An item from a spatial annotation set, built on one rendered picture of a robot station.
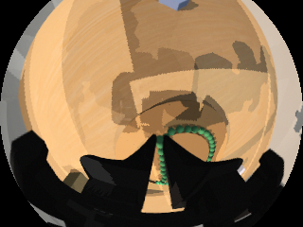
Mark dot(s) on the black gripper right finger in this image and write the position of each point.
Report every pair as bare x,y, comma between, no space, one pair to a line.
186,173

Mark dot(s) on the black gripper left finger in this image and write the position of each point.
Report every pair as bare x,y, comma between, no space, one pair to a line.
132,172

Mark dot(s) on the light blue block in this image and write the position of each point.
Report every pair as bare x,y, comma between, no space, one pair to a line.
174,4

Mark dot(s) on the white cube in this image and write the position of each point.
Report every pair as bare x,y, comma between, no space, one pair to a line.
241,169

